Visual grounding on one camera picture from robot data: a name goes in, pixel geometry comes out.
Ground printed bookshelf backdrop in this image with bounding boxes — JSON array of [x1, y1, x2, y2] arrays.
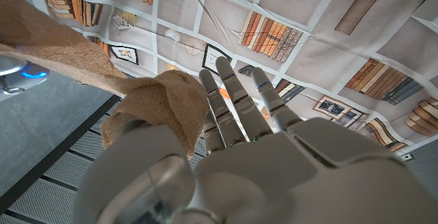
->
[[23, 0, 438, 153]]

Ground dark grey door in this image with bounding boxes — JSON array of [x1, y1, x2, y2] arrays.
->
[[393, 138, 438, 201]]

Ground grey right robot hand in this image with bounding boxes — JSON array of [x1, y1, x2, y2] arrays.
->
[[0, 54, 50, 97]]

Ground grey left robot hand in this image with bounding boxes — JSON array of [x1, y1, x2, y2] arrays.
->
[[72, 56, 438, 224]]

